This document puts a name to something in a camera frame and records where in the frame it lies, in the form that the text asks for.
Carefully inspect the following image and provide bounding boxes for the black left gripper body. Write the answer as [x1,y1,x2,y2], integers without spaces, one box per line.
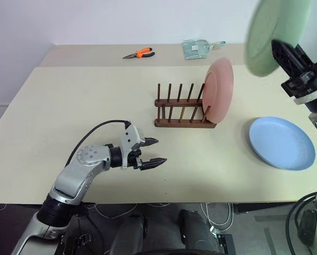
[126,138,149,171]

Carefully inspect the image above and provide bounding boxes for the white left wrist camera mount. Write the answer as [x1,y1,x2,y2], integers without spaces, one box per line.
[120,122,146,169]

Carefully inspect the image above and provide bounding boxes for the white floor cable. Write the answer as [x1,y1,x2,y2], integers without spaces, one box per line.
[200,202,234,232]

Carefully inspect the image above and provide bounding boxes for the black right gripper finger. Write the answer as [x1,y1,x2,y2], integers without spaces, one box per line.
[271,39,304,79]

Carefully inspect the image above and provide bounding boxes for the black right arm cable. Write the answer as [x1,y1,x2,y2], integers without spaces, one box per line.
[285,192,317,255]

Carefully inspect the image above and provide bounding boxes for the blue plate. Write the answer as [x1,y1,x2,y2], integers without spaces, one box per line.
[249,116,316,172]

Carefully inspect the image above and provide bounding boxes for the dark rounded shape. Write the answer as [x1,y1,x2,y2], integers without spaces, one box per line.
[109,212,149,255]
[177,209,220,255]

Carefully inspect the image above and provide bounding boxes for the black floor box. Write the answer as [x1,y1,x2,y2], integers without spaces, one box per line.
[210,233,236,255]

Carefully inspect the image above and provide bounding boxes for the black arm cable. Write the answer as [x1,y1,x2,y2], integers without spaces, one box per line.
[66,120,132,167]
[285,192,317,255]

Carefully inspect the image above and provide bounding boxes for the clear plastic bag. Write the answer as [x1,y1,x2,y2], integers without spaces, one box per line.
[182,38,227,61]

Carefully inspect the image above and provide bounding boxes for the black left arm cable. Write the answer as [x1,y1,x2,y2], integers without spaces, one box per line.
[66,120,132,167]

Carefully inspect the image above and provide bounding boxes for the green plate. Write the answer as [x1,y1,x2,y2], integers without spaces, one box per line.
[244,0,314,79]

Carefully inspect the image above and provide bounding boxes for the orange handled pliers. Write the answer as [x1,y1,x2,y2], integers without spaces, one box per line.
[122,47,156,60]

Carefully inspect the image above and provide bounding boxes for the pink plate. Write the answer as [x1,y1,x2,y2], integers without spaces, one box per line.
[201,57,235,125]

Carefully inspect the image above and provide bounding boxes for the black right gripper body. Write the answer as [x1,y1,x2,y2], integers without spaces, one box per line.
[281,44,317,98]

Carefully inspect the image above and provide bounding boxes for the wooden dish rack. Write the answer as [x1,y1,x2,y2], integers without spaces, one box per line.
[154,83,218,129]

